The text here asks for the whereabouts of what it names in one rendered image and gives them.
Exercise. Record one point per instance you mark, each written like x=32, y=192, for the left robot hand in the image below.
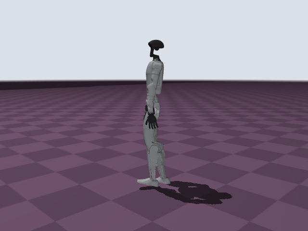
x=151, y=119

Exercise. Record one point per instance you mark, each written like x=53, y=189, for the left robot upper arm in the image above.
x=156, y=69

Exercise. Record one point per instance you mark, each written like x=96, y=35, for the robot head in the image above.
x=155, y=44

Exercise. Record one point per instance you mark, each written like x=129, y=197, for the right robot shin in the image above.
x=161, y=164

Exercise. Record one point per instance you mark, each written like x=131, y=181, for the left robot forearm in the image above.
x=151, y=94

